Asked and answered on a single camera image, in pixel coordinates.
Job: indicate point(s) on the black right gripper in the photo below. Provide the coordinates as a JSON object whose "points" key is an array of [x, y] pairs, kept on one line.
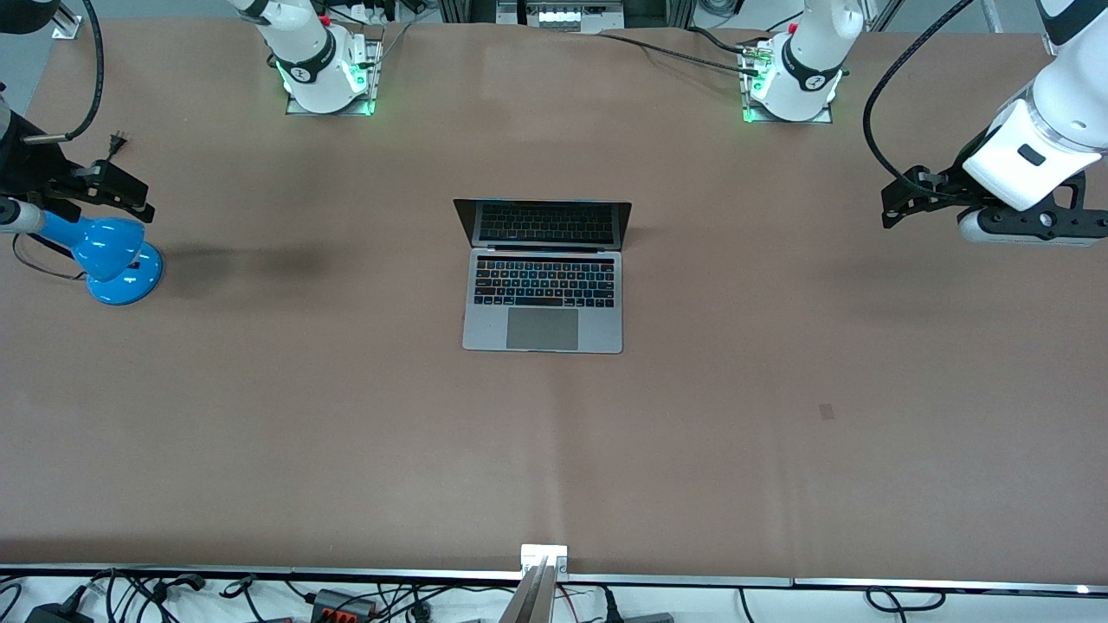
{"points": [[35, 170]]}

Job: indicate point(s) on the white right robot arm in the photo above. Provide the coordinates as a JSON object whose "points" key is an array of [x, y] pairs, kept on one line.
{"points": [[307, 52]]}

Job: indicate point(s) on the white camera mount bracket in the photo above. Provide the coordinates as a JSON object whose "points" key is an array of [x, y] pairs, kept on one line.
{"points": [[532, 552]]}

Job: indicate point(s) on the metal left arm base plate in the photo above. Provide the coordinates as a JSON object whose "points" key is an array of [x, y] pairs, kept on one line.
{"points": [[822, 114]]}

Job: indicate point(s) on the aluminium camera pole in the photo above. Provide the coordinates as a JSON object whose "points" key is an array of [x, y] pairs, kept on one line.
{"points": [[528, 601]]}

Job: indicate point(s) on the black power adapter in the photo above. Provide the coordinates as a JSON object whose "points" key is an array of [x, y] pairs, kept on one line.
{"points": [[56, 613]]}

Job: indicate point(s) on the grey electrical terminal box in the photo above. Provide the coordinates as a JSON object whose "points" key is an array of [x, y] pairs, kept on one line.
{"points": [[563, 16]]}

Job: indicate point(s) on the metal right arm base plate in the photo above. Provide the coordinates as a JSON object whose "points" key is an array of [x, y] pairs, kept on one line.
{"points": [[374, 61]]}

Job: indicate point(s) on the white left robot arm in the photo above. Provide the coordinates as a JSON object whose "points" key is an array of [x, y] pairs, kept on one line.
{"points": [[1060, 112]]}

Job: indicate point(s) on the metal table edge strip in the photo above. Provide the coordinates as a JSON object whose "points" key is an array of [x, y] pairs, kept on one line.
{"points": [[692, 580]]}

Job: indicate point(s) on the silver grey laptop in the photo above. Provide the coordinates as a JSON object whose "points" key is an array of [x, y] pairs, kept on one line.
{"points": [[544, 329]]}

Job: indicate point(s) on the aluminium frame corner post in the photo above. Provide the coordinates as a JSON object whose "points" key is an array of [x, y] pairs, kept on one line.
{"points": [[67, 26], [1050, 43]]}

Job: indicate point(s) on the black orange connector box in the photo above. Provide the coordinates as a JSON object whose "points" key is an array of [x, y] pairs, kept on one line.
{"points": [[342, 603]]}

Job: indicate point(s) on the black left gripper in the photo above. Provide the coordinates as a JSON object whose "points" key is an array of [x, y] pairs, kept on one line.
{"points": [[950, 184]]}

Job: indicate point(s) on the blue desk lamp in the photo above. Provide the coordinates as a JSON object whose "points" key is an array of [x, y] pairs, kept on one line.
{"points": [[112, 260]]}

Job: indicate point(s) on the brown table cover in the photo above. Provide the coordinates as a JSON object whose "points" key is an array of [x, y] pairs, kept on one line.
{"points": [[779, 476]]}

